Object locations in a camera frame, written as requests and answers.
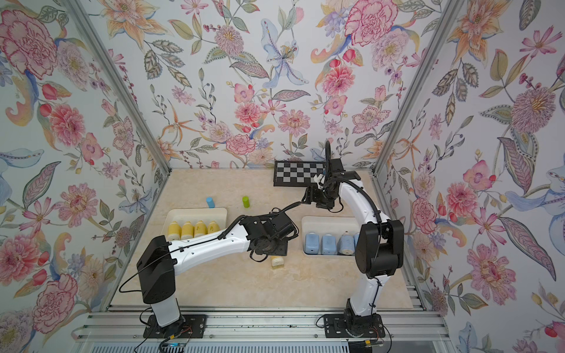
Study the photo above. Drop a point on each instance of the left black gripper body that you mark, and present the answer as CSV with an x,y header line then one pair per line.
x,y
276,247

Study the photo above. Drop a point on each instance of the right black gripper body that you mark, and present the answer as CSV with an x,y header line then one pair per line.
x,y
322,198

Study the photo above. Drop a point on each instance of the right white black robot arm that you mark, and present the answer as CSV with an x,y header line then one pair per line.
x,y
379,251

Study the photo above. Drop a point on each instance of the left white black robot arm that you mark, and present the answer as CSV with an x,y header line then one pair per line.
x,y
163,260

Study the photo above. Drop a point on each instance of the right white storage tray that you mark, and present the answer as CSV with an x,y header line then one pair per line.
x,y
336,226

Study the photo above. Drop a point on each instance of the white storage tray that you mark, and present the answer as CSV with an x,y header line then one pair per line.
x,y
207,215
336,226

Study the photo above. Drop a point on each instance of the left white storage tray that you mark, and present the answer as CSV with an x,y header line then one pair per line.
x,y
207,215

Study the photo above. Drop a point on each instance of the black white checkerboard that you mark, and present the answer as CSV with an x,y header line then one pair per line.
x,y
296,173

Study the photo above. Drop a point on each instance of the small blue cylinder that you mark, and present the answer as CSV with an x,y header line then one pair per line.
x,y
210,202

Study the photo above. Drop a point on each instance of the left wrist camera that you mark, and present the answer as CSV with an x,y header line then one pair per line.
x,y
279,225

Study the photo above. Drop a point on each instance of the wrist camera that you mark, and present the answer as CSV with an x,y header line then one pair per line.
x,y
279,225
319,179

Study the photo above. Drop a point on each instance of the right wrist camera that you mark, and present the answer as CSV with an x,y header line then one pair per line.
x,y
319,179

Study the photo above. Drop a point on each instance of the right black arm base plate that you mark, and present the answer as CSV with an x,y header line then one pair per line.
x,y
342,326

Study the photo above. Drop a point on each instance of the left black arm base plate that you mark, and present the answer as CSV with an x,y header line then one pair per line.
x,y
188,326

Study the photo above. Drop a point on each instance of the aluminium mounting rail frame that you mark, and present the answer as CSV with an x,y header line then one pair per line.
x,y
125,329

